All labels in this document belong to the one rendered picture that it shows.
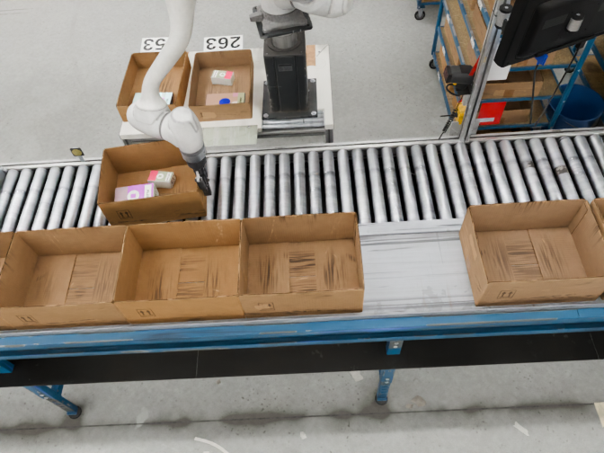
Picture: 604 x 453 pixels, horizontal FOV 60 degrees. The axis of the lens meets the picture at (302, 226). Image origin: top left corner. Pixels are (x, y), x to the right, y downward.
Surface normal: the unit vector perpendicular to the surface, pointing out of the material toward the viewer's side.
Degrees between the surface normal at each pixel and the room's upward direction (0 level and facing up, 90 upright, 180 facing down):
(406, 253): 0
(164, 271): 1
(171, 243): 89
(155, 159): 89
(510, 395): 0
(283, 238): 89
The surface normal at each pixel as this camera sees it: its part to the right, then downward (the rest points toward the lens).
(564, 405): -0.06, -0.55
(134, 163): 0.13, 0.82
